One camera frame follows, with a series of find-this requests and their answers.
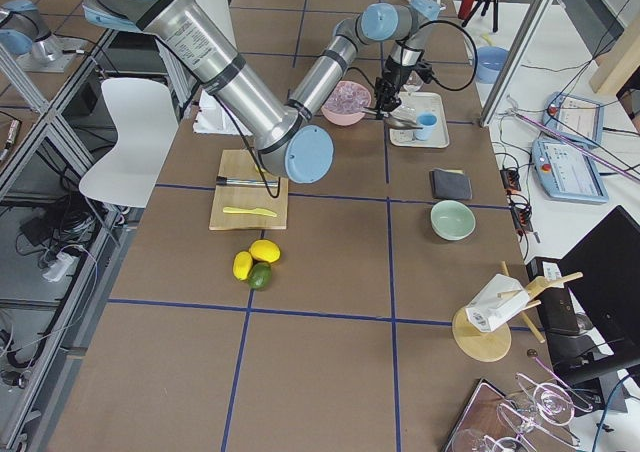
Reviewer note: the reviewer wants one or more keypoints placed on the wooden cutting board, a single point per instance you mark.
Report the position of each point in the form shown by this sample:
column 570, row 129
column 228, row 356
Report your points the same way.
column 252, row 206

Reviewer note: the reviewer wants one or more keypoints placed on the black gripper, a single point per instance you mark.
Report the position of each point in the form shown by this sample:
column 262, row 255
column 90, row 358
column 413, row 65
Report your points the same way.
column 392, row 77

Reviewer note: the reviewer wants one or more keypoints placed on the blue bowl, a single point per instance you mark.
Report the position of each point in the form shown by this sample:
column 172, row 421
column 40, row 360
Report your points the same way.
column 489, row 63

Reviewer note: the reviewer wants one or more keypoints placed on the black tripod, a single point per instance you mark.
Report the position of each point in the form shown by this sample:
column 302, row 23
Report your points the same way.
column 482, row 6

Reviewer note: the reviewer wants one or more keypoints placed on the metal ice scoop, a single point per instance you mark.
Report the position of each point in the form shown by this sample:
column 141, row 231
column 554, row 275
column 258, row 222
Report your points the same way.
column 391, row 121

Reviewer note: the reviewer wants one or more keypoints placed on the yellow lemon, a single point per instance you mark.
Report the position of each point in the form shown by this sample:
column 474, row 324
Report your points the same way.
column 242, row 265
column 265, row 250

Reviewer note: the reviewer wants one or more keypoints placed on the metal cylinder rod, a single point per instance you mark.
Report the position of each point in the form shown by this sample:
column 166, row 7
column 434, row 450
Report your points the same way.
column 236, row 182

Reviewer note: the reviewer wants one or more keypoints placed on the far teach pendant tablet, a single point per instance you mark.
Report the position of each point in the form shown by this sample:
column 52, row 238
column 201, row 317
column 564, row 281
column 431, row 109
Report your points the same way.
column 577, row 118

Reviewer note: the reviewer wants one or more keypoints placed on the near teach pendant tablet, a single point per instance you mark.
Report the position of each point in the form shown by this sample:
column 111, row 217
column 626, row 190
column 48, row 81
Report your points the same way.
column 566, row 174

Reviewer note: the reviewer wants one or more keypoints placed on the pink bowl of ice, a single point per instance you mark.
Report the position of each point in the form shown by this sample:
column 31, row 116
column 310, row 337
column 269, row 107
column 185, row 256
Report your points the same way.
column 345, row 106

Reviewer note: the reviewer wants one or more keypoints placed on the white chair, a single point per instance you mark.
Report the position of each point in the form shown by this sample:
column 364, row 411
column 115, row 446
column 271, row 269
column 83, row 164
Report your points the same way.
column 146, row 124

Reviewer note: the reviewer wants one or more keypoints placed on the black monitor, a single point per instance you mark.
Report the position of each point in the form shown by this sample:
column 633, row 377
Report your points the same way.
column 608, row 292

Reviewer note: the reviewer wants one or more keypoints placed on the aluminium frame post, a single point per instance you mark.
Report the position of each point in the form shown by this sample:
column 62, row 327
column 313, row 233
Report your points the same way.
column 526, row 32

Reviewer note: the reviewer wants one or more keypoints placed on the dark grey folded cloth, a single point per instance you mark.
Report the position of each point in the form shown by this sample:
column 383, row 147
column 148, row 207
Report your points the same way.
column 450, row 185

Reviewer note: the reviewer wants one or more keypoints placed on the teach pendant tablet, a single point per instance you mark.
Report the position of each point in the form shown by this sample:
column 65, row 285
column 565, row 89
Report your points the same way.
column 566, row 174
column 577, row 118

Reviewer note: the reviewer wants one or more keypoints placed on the wooden stand with base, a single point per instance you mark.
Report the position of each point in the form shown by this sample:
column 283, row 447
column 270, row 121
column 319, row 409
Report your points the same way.
column 493, row 346

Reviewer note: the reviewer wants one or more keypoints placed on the white carton on stand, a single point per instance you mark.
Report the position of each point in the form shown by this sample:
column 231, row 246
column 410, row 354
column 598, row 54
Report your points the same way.
column 497, row 302

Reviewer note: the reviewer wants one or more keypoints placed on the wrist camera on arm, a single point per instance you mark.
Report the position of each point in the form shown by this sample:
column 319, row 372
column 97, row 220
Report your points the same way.
column 425, row 71

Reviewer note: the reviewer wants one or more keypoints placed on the green lime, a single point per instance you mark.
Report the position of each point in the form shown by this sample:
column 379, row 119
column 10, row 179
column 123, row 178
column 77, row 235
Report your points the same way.
column 260, row 275

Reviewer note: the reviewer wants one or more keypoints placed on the green ceramic bowl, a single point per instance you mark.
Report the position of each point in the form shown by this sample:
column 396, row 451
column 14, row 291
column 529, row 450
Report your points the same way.
column 452, row 220

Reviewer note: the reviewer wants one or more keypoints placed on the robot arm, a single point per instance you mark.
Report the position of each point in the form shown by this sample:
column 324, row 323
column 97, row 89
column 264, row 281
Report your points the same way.
column 287, row 143

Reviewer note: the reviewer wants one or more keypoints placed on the yellow plastic knife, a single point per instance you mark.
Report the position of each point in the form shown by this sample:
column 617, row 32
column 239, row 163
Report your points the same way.
column 250, row 211

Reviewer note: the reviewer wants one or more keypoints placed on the clear wine glass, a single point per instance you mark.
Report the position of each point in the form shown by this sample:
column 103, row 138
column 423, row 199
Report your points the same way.
column 413, row 83

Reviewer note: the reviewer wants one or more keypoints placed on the light blue cup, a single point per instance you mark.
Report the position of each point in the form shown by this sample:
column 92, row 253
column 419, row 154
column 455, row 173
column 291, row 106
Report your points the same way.
column 426, row 125

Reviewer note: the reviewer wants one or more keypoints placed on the cream serving tray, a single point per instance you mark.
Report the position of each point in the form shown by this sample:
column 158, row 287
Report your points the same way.
column 412, row 105

